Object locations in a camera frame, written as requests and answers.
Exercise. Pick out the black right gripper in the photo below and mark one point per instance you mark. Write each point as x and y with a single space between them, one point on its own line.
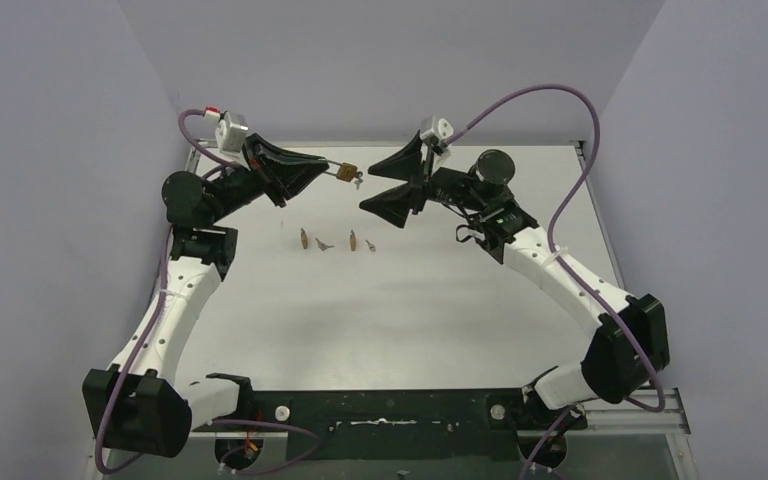
406 165

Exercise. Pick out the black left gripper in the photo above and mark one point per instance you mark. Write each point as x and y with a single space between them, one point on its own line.
263 171

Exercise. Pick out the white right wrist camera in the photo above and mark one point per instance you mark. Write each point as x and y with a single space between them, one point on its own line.
434 133

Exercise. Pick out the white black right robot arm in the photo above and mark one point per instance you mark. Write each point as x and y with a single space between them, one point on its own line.
628 343

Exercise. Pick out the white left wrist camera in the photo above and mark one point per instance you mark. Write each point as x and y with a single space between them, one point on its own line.
230 132

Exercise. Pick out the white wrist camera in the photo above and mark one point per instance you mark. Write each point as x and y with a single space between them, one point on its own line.
434 133
230 132

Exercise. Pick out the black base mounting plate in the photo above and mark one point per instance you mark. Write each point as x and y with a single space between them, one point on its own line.
407 424

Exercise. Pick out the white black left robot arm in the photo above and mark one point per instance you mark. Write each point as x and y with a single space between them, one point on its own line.
134 404

